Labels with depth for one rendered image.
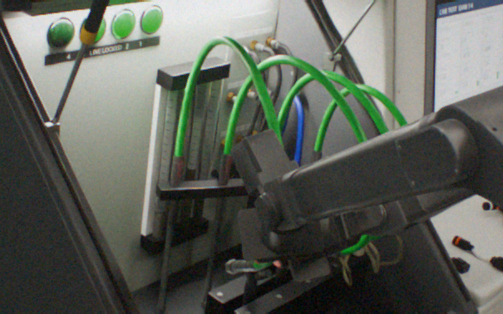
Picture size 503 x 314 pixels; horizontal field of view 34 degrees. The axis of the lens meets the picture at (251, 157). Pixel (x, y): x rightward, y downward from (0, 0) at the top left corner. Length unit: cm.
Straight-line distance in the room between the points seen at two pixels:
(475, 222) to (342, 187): 108
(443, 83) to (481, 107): 119
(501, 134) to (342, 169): 25
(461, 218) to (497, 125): 130
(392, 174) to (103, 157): 84
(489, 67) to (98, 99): 91
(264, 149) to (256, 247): 15
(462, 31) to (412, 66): 19
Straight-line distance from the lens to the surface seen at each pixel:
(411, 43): 162
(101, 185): 146
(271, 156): 96
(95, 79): 136
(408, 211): 110
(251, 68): 115
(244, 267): 121
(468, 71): 182
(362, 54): 158
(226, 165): 147
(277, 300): 142
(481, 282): 162
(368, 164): 70
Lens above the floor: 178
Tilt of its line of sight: 25 degrees down
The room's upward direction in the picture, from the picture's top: 9 degrees clockwise
